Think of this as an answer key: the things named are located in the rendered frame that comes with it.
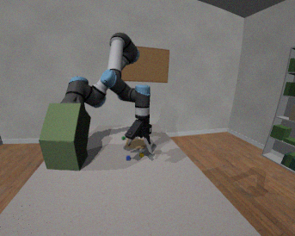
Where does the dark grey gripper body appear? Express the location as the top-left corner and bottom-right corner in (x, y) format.
(135, 114), (152, 138)

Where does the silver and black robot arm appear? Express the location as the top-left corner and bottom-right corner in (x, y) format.
(61, 33), (151, 140)

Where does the tan flat mat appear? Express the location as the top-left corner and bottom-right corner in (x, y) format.
(125, 139), (145, 149)

